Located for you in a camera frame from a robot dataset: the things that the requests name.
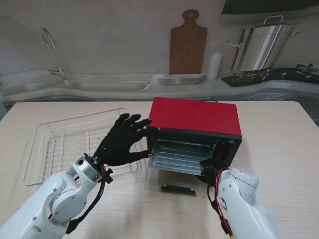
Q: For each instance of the white cylindrical bottle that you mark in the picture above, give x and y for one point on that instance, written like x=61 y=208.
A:
x=214 y=66

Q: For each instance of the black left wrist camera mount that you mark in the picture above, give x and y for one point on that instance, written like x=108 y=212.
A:
x=107 y=177

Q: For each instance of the red and black toaster oven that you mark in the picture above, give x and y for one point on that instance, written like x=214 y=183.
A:
x=192 y=117

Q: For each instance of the black gas stove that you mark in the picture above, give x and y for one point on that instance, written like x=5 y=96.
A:
x=274 y=76

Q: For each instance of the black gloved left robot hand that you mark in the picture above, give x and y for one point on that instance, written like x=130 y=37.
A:
x=117 y=147

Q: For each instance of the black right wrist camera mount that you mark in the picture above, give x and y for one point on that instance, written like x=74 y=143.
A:
x=211 y=175

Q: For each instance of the stack of white plates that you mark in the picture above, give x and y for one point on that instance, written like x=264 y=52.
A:
x=182 y=79

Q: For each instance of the ribbed metal baking tray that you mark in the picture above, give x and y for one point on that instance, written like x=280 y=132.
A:
x=179 y=155

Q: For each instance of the steel kitchen sink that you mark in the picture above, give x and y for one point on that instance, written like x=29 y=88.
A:
x=107 y=86

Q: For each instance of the brown wooden cutting board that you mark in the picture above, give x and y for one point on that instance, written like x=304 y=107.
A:
x=188 y=47

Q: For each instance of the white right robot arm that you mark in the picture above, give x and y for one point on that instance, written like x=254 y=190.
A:
x=239 y=194

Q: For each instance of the chrome kitchen faucet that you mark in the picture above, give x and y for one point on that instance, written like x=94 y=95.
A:
x=53 y=54

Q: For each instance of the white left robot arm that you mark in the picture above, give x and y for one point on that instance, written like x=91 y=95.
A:
x=59 y=196

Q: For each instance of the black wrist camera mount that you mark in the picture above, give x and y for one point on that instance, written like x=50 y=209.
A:
x=211 y=175
x=107 y=177

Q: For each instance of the dark range hood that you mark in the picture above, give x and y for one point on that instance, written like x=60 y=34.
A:
x=269 y=7

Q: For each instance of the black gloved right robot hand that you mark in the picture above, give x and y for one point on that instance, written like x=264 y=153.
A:
x=209 y=163

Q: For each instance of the stainless steel stockpot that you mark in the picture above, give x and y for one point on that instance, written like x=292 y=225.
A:
x=261 y=47

